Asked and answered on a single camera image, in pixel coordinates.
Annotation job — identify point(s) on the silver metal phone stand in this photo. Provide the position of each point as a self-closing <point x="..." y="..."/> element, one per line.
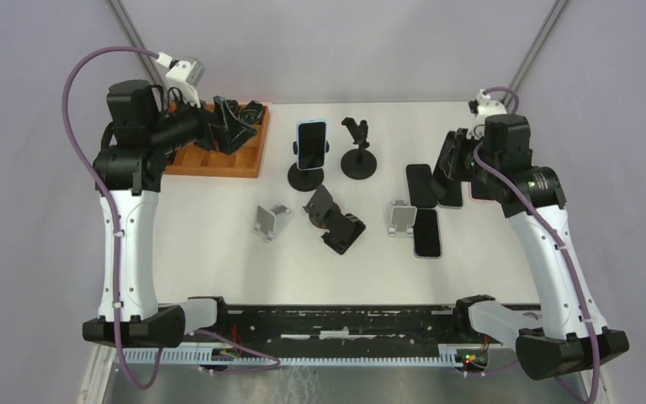
<point x="401" y="219"/>

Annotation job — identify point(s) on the black round tall stand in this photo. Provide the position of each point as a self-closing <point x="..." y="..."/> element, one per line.
<point x="360" y="163"/>

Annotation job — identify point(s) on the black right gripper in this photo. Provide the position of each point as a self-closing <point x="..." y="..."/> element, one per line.
<point x="452" y="164"/>

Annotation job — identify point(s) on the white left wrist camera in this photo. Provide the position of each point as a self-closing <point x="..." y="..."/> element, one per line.
<point x="184" y="74"/>

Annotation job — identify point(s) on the blue case smartphone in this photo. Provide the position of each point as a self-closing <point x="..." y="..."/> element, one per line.
<point x="311" y="145"/>

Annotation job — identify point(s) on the orange wooden organizer tray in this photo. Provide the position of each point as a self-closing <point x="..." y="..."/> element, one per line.
<point x="245" y="163"/>

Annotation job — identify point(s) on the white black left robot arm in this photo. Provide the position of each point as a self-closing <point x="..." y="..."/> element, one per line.
<point x="149" y="125"/>

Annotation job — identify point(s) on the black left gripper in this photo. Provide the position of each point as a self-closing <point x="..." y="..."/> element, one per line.
<point x="222" y="130"/>

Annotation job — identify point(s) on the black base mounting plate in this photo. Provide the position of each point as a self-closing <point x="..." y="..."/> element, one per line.
<point x="343" y="331"/>

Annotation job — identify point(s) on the black folding phone stand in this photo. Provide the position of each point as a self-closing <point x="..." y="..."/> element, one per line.
<point x="342" y="231"/>

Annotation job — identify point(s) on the round wooden base stand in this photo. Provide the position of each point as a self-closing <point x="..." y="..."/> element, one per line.
<point x="320" y="205"/>

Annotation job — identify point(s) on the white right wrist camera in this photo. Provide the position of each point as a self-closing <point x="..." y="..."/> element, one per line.
<point x="481" y="107"/>

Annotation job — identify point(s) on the silver stand left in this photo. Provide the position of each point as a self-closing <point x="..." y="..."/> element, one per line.
<point x="269" y="223"/>

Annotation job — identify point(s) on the white slotted cable duct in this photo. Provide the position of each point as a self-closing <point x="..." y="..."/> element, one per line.
<point x="216" y="354"/>

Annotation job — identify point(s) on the pink case smartphone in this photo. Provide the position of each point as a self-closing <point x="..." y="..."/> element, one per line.
<point x="480" y="191"/>

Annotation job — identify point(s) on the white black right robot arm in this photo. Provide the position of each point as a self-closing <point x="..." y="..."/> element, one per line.
<point x="571" y="334"/>

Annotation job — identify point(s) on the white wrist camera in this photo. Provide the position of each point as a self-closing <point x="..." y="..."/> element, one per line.
<point x="184" y="74"/>
<point x="481" y="107"/>

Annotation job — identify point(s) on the black round clamp stand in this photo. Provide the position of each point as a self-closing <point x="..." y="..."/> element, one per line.
<point x="309" y="179"/>

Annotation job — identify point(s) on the silver edge smartphone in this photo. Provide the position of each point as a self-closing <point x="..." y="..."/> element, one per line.
<point x="426" y="234"/>

